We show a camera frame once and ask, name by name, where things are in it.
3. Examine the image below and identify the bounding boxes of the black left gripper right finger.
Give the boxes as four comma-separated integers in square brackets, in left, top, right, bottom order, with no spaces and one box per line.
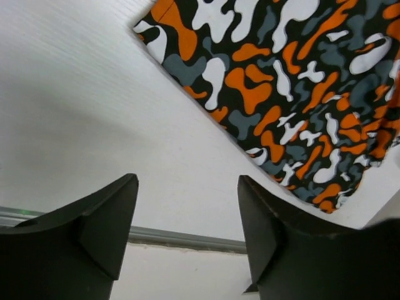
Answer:
[237,175,399,299]

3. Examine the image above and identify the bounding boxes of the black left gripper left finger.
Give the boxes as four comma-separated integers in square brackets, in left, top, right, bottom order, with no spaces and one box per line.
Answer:
[1,174,139,300]

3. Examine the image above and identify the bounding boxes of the orange camouflage shorts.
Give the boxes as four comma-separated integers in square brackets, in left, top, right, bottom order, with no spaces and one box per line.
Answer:
[133,1,399,214]

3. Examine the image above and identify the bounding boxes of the aluminium front table rail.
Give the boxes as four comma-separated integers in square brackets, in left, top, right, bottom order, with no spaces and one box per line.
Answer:
[1,206,247,254]

